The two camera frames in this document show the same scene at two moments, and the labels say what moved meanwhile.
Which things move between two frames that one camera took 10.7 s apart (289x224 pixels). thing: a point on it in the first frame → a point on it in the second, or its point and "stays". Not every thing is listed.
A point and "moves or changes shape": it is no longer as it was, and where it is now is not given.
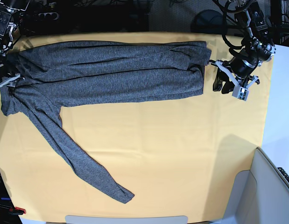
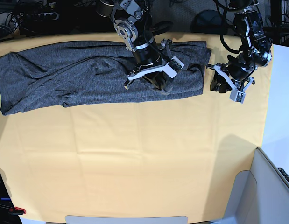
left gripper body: [8, 74] → [147, 61]
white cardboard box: [261, 195] stays
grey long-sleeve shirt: [48, 77] moves or changes shape
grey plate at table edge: [79, 219] stays
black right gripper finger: [228, 87] stays
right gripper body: [242, 69] stays
